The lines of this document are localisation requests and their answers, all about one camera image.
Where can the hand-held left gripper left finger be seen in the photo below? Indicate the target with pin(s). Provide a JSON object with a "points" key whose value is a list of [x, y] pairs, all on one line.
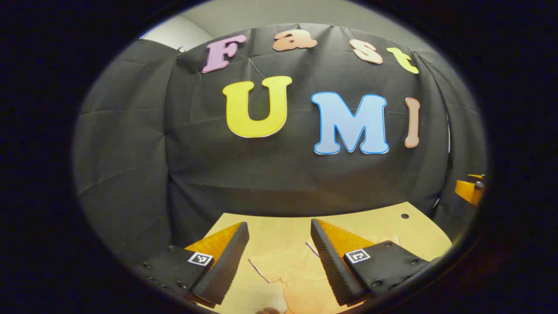
{"points": [[226, 261]]}

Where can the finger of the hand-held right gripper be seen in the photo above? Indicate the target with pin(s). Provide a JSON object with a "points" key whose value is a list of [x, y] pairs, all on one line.
{"points": [[467, 191]]}

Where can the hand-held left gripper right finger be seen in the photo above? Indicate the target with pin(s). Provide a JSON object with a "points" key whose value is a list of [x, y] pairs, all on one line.
{"points": [[331, 266]]}

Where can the orange T-shirt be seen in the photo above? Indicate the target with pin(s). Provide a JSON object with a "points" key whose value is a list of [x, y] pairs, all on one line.
{"points": [[296, 270]]}

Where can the black backdrop cloth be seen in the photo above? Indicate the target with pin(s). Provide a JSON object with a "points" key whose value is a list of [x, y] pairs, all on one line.
{"points": [[261, 174]]}

